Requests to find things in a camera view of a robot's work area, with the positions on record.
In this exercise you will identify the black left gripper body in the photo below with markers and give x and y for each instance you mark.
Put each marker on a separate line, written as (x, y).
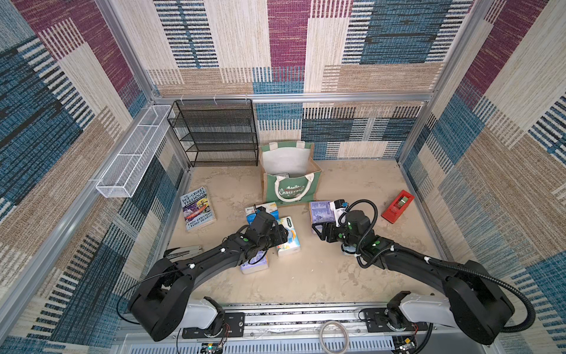
(276, 237)

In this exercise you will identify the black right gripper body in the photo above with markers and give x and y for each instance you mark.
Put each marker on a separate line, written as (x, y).
(335, 230)

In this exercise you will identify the white blue floral tissue pack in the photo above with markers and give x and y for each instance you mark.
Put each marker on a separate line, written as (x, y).
(292, 246)

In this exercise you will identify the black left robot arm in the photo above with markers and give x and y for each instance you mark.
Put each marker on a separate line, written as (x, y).
(161, 304)

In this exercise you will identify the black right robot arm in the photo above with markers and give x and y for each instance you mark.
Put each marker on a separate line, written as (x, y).
(480, 305)

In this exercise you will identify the green burlap Christmas canvas bag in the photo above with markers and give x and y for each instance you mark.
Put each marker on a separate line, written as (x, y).
(289, 173)

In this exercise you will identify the purple tissue pack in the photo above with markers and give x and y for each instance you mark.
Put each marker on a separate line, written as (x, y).
(322, 212)
(256, 264)

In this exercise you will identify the red tape dispenser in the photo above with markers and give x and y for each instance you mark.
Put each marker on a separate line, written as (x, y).
(398, 207)

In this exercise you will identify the colourful paperback book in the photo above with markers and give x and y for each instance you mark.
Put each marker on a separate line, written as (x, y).
(197, 209)

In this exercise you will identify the black stapler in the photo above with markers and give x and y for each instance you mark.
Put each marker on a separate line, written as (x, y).
(183, 252)

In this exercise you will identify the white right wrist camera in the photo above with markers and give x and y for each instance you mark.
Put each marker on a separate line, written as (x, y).
(339, 208)

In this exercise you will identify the black wire mesh shelf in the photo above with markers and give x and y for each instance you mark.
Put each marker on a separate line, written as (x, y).
(216, 132)

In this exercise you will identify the white wire mesh basket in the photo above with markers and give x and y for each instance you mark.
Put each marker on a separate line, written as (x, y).
(123, 176)

